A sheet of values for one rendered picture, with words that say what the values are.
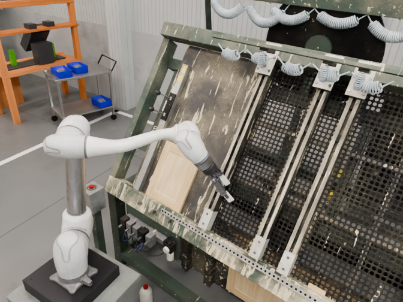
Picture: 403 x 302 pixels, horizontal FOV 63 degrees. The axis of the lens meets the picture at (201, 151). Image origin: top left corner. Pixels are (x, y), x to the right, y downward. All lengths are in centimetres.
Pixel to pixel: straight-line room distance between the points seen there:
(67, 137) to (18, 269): 198
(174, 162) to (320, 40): 127
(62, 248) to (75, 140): 58
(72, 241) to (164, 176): 79
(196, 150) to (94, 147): 45
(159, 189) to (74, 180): 71
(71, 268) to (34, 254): 155
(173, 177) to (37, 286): 99
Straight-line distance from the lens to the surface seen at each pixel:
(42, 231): 359
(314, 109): 194
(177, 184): 222
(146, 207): 231
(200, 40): 232
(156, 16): 528
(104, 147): 150
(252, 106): 204
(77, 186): 181
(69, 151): 151
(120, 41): 552
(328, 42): 241
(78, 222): 192
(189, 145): 147
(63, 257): 183
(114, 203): 261
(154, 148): 233
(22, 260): 338
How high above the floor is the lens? 234
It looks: 30 degrees down
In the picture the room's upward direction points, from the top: 3 degrees clockwise
